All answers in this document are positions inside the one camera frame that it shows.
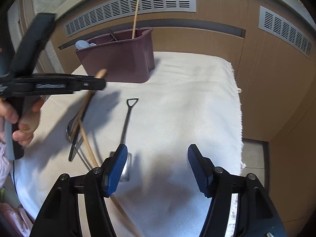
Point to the white table cloth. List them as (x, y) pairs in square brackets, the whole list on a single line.
[(188, 99)]

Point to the long silver vent grille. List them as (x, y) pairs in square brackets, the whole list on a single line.
[(116, 9)]

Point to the wooden chopstick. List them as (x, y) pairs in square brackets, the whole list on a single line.
[(135, 19), (115, 202)]

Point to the black shovel-handle spoon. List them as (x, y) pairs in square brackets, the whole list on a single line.
[(126, 173)]

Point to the black ladle spoon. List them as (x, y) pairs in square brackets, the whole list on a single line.
[(73, 149)]

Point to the person's left hand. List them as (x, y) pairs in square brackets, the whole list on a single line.
[(27, 124)]

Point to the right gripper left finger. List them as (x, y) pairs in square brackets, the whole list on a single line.
[(112, 170)]

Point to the maroon plastic utensil caddy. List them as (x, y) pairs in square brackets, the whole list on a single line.
[(126, 59)]

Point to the brown wooden spoon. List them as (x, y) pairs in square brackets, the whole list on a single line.
[(101, 73)]

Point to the small silver vent grille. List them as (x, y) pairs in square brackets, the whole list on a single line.
[(277, 26)]

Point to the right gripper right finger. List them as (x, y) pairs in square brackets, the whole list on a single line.
[(202, 168)]

